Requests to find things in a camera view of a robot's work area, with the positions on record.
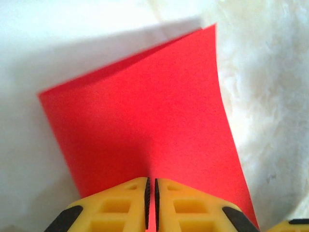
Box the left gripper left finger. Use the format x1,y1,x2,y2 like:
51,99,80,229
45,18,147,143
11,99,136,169
44,177,151,232

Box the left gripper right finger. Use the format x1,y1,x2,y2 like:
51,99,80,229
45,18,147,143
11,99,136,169
154,177,260,232

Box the red square paper sheet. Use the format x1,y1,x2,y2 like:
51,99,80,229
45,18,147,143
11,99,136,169
37,23,260,232

